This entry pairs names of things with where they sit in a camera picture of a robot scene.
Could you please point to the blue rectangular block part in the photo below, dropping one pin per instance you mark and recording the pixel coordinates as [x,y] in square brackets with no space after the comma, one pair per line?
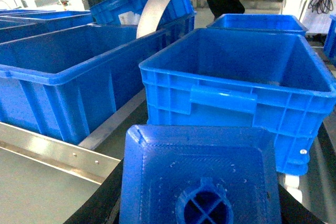
[199,174]

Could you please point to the tilted blue plastic bin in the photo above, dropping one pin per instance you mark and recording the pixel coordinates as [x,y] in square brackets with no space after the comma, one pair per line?
[106,12]

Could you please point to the stainless steel shelf rack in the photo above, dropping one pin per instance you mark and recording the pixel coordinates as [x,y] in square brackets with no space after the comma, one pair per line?
[93,159]

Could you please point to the curved grey metal sheet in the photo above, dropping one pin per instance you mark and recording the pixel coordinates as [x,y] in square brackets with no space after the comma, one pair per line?
[150,17]

